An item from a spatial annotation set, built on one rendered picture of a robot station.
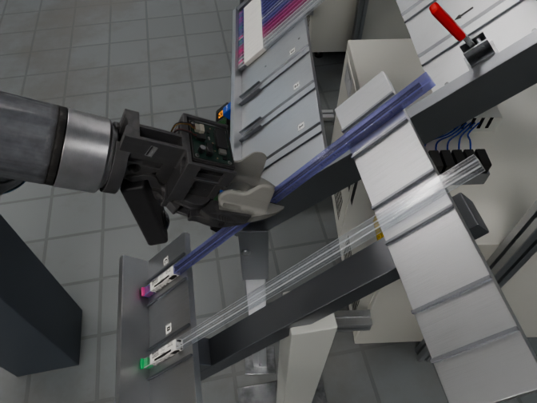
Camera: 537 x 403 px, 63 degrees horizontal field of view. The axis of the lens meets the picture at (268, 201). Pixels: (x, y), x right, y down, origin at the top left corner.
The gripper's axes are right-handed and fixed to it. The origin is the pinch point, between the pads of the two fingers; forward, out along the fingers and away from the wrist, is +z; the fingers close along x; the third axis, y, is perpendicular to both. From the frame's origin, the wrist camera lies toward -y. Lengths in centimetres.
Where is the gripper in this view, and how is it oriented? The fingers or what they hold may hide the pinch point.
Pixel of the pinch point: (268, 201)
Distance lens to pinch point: 54.8
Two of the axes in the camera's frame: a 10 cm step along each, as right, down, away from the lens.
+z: 8.5, 1.6, 5.0
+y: 4.9, -5.8, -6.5
